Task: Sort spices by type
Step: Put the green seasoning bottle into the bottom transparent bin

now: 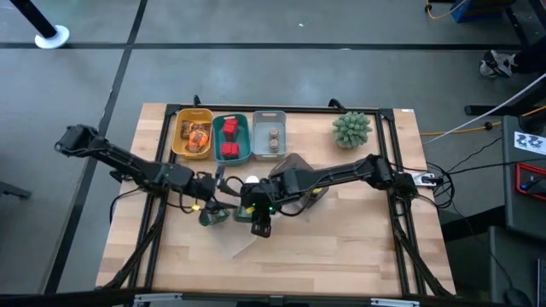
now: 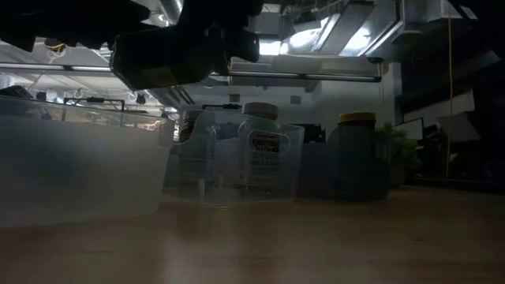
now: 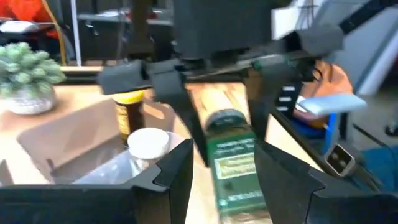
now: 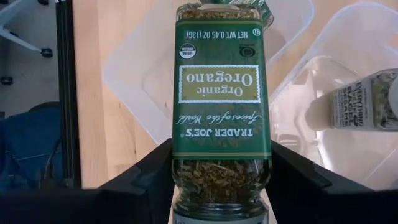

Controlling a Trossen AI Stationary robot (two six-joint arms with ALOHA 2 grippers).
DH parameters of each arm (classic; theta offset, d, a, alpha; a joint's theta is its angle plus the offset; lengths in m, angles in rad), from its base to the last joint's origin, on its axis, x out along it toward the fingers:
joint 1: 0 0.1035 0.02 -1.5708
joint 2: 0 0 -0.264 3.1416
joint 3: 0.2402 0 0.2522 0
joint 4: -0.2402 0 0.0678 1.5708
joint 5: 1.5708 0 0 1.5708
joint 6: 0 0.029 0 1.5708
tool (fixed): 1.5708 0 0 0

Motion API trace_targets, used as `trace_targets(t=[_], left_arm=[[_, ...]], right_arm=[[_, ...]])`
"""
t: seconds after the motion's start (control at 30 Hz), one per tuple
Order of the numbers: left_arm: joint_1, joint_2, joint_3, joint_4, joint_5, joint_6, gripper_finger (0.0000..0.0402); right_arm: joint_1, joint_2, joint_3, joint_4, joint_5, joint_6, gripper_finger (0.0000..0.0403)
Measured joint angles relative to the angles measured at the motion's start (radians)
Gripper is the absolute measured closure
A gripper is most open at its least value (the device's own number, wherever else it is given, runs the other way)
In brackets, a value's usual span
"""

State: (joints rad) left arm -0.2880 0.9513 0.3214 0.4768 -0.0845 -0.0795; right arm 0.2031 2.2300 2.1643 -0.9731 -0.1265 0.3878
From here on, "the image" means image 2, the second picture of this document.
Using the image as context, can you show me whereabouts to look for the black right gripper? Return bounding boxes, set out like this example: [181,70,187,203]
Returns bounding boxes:
[173,0,264,64]

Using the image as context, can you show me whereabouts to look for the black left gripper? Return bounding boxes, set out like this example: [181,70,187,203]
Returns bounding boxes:
[0,0,152,52]

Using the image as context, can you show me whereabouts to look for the green glass spice jar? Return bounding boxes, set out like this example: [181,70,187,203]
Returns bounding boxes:
[110,23,224,92]

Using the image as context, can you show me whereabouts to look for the yellow-lidded dark jar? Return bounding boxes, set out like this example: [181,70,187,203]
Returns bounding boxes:
[335,111,380,200]

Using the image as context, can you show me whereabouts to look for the bright rectangular light panel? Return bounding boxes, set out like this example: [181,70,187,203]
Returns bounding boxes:
[258,39,283,56]

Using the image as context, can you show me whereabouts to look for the clear plastic bin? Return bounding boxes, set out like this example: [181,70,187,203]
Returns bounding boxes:
[0,93,177,229]
[163,108,305,206]

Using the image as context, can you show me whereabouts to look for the dark computer monitor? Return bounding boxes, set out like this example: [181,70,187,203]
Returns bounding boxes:
[394,117,425,141]

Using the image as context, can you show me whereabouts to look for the green succulent plant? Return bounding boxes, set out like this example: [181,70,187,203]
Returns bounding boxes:
[376,121,419,189]

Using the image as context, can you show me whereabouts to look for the round silver air duct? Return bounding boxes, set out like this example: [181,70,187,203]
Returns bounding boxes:
[157,0,185,17]

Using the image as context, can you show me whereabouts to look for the yellow cable coil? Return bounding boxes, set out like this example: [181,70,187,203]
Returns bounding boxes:
[45,38,66,60]

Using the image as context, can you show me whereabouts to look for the black rectangular bracket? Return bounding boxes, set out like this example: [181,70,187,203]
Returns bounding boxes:
[64,96,126,112]
[202,103,242,111]

